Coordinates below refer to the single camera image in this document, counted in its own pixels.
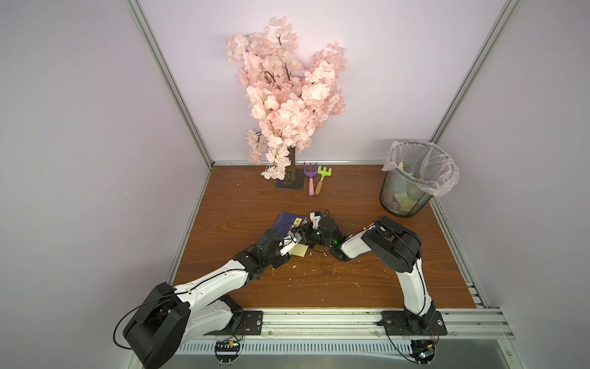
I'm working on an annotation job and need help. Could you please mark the aluminium corner post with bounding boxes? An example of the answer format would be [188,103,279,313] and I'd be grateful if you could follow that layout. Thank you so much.
[125,0,214,172]
[429,0,520,144]

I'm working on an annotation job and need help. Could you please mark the purple toy garden rake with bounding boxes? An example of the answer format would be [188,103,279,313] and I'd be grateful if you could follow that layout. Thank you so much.
[304,162,318,196]

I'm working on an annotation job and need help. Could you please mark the green toy garden rake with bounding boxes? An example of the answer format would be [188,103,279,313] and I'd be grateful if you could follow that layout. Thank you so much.
[314,165,332,196]

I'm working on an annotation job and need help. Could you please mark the clear plastic bin liner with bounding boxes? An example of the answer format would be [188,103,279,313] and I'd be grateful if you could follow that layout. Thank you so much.
[382,141,459,197]

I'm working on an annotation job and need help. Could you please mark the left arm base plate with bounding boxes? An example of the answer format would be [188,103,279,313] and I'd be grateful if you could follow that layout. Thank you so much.
[216,311,264,336]

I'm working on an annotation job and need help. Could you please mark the right aluminium corner post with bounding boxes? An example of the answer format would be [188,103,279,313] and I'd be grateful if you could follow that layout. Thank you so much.
[429,0,520,144]

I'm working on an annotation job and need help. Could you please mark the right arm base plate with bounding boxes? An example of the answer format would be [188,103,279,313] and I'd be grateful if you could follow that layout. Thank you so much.
[376,311,448,337]

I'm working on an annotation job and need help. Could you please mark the black mesh waste bin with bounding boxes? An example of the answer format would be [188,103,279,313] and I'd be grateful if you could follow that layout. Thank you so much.
[380,141,451,218]

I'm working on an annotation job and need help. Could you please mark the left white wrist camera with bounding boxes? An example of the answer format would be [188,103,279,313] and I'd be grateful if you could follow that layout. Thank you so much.
[280,233,302,256]

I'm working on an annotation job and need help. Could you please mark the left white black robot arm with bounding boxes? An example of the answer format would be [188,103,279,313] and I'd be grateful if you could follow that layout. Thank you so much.
[122,229,301,368]

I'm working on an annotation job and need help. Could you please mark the dark blue book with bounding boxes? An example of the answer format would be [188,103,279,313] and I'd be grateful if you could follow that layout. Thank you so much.
[272,212,307,238]

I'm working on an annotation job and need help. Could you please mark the left aluminium corner post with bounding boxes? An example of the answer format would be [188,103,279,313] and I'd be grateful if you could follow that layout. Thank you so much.
[125,0,214,172]

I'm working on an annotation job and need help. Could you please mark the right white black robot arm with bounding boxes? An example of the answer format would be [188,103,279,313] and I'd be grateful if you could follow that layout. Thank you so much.
[294,215,436,328]

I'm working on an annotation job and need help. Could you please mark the right small circuit board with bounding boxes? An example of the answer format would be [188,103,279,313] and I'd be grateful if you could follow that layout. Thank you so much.
[410,340,436,364]

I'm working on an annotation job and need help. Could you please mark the aluminium mounting rail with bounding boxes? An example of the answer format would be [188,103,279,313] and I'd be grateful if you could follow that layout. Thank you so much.
[175,308,516,359]

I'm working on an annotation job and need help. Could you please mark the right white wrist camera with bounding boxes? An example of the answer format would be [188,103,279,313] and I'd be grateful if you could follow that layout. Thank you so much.
[310,212,327,229]

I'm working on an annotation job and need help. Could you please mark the pink artificial blossom tree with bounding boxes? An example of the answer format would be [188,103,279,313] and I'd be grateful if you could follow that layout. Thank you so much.
[226,16,347,181]

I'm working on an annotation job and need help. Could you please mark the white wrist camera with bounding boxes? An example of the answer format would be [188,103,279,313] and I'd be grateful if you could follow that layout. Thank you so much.
[310,212,327,229]
[280,233,302,256]

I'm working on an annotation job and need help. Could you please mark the discarded sticky notes pile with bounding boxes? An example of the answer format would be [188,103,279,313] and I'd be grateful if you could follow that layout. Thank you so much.
[393,162,422,213]

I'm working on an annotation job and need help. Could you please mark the left small circuit board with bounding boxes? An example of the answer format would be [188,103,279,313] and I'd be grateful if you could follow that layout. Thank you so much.
[214,339,241,365]

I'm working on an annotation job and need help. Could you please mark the small circuit board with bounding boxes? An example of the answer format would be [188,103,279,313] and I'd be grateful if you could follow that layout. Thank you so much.
[410,340,436,364]
[214,339,241,365]

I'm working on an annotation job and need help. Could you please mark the yellow sticky note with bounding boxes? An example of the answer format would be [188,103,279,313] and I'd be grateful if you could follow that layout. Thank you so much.
[289,244,308,258]

